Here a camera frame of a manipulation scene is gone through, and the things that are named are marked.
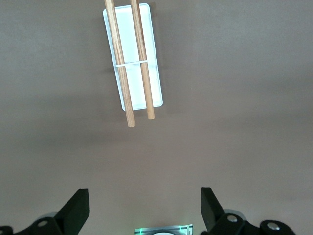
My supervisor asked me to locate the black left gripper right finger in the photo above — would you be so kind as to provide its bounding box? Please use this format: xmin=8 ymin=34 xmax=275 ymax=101
xmin=200 ymin=187 xmax=297 ymax=235

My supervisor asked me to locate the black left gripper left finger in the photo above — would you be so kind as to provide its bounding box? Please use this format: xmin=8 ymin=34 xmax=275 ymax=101
xmin=0 ymin=188 xmax=90 ymax=235

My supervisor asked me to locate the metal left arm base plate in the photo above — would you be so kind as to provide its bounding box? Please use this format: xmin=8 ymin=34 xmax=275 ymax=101
xmin=134 ymin=224 xmax=194 ymax=235

